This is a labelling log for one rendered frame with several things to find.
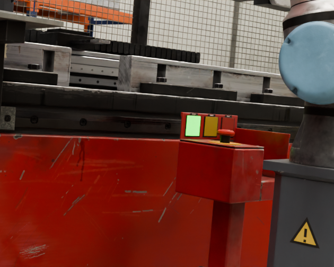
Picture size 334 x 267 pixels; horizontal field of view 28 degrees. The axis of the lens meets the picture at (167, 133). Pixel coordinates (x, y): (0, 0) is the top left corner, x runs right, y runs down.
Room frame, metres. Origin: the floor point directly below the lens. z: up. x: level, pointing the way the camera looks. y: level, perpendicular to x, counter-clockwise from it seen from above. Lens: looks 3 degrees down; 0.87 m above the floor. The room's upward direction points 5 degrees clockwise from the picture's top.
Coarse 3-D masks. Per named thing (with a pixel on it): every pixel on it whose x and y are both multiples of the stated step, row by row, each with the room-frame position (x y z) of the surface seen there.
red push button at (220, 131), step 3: (219, 129) 1.45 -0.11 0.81; (222, 129) 1.45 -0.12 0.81; (219, 132) 1.44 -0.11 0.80; (222, 132) 1.43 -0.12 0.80; (225, 132) 1.43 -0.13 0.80; (228, 132) 1.43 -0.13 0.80; (231, 132) 1.43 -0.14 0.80; (234, 132) 1.45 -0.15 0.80; (222, 135) 1.44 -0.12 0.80; (225, 135) 1.43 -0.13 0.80; (228, 135) 1.43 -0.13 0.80; (231, 135) 1.44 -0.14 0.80; (222, 138) 1.44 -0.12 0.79; (225, 138) 1.44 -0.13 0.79; (228, 138) 1.44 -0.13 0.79; (222, 141) 1.44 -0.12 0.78; (225, 141) 1.44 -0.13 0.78; (228, 141) 1.44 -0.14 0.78
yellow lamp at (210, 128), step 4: (208, 120) 1.53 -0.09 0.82; (212, 120) 1.54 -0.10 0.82; (216, 120) 1.55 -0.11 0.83; (208, 124) 1.53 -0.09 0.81; (212, 124) 1.54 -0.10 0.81; (216, 124) 1.55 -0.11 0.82; (204, 128) 1.53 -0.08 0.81; (208, 128) 1.53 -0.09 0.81; (212, 128) 1.54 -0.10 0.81; (216, 128) 1.56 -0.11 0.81; (204, 132) 1.53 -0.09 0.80; (208, 132) 1.54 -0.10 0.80; (212, 132) 1.55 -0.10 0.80; (216, 132) 1.56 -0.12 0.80
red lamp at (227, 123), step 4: (224, 120) 1.57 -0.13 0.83; (228, 120) 1.59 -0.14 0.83; (232, 120) 1.60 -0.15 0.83; (224, 124) 1.58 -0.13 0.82; (228, 124) 1.59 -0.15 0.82; (232, 124) 1.60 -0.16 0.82; (224, 128) 1.58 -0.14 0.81; (228, 128) 1.59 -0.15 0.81; (232, 128) 1.60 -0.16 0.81; (232, 136) 1.60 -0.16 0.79
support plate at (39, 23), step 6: (0, 12) 1.23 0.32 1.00; (0, 18) 1.25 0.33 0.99; (6, 18) 1.24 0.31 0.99; (12, 18) 1.25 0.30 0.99; (18, 18) 1.25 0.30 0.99; (24, 18) 1.26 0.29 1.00; (30, 18) 1.27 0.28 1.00; (36, 18) 1.28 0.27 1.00; (30, 24) 1.32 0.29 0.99; (36, 24) 1.31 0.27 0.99; (42, 24) 1.30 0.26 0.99; (48, 24) 1.29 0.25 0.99; (54, 24) 1.30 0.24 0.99; (60, 24) 1.31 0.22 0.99
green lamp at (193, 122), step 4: (188, 116) 1.48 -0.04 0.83; (192, 116) 1.49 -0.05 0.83; (196, 116) 1.50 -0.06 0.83; (188, 120) 1.48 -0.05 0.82; (192, 120) 1.49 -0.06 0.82; (196, 120) 1.50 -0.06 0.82; (188, 124) 1.48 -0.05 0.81; (192, 124) 1.49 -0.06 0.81; (196, 124) 1.50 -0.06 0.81; (188, 128) 1.48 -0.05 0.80; (192, 128) 1.49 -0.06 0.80; (196, 128) 1.50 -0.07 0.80; (188, 132) 1.49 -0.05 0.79; (192, 132) 1.50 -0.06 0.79; (196, 132) 1.50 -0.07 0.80
